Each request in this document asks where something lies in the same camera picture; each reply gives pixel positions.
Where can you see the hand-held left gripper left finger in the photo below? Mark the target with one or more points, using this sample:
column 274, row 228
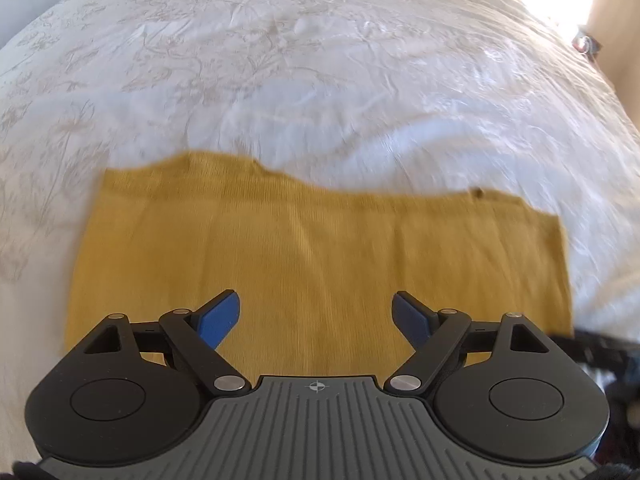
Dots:
column 220, row 317

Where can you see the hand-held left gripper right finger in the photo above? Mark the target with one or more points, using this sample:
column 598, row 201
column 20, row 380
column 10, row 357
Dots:
column 411, row 320

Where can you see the yellow knit sweater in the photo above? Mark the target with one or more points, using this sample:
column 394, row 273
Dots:
column 325, row 250

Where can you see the white floral bedspread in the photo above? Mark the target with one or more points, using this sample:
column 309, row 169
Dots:
column 300, row 60

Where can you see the dark picture frame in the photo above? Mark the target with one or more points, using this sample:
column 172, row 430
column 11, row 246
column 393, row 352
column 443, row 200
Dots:
column 585, row 42

